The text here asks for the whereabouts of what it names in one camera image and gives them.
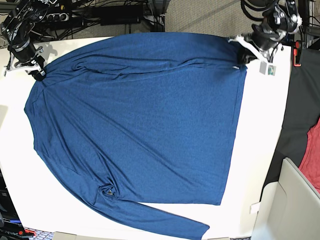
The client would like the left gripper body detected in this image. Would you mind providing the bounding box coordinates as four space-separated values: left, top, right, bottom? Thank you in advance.
228 31 283 63

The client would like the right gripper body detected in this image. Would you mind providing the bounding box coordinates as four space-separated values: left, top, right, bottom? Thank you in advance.
6 44 45 73

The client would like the blue long-sleeve shirt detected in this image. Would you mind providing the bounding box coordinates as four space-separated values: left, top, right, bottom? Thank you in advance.
24 32 247 240

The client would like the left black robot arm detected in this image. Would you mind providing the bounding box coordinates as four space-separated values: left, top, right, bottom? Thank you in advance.
229 0 303 64

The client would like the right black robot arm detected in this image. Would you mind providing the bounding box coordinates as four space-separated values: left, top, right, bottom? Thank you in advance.
0 0 58 81

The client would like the red black clamp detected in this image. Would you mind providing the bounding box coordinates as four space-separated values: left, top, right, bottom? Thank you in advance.
293 40 303 67

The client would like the white power strip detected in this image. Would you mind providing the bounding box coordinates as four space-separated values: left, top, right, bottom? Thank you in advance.
46 13 69 22

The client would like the dark grey cloth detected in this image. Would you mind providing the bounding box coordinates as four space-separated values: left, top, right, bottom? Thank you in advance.
263 48 320 187

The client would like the red cloth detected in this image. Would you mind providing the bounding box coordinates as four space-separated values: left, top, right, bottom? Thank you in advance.
298 122 320 193

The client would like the black box with label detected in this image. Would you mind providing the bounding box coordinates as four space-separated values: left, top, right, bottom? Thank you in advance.
0 173 23 240

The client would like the small red clamp bottom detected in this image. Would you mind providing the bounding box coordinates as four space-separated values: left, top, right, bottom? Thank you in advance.
18 229 37 238

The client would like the grey plastic bin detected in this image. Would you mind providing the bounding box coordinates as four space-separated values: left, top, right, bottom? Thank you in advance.
251 158 320 240

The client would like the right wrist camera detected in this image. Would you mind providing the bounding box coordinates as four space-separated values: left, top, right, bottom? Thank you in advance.
2 66 7 77

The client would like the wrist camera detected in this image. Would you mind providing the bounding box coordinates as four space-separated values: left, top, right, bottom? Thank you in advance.
2 66 7 77
259 61 277 76

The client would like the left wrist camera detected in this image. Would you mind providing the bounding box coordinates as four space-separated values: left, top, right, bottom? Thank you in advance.
259 61 277 76

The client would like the black aluminium frame post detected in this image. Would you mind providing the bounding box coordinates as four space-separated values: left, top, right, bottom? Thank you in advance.
147 0 169 33

